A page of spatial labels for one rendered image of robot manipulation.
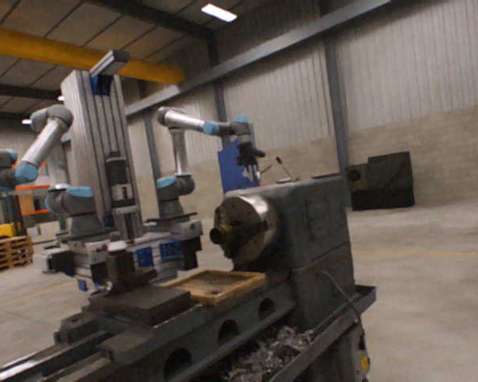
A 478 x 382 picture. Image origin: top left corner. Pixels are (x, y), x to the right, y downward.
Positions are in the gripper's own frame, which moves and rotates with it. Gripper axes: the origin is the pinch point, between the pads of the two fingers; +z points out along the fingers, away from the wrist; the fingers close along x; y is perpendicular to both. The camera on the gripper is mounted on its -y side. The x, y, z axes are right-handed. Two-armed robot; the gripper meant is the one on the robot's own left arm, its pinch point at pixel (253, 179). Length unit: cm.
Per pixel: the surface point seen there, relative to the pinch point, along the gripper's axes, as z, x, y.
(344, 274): 60, -25, -33
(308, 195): 12.4, -1.8, -31.5
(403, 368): 131, -67, -41
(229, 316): 50, 60, -26
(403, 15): -397, -963, 151
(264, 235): 25.5, 31.8, -26.9
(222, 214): 14.1, 36.6, -8.3
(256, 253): 33, 32, -21
